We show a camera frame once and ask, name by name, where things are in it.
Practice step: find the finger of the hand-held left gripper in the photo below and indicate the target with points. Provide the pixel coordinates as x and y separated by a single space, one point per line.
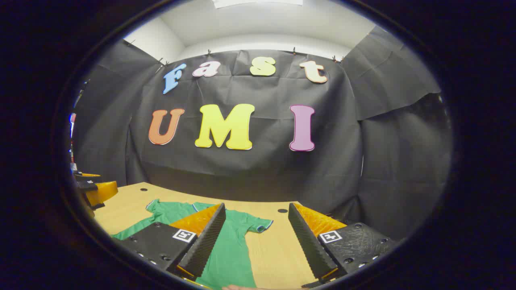
86 176
102 192

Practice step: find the bright coloured screen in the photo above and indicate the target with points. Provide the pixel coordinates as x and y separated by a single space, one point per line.
72 125

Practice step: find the green T-shirt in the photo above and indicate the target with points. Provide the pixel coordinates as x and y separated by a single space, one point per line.
229 249

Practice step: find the ceiling light panel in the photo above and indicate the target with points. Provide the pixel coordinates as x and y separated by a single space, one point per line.
258 2

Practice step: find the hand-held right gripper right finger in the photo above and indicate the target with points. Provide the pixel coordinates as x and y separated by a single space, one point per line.
308 241

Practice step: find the black backdrop cloth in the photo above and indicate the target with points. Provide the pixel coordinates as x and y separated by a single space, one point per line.
258 171

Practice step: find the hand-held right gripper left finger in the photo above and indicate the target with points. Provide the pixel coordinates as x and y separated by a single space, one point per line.
205 241

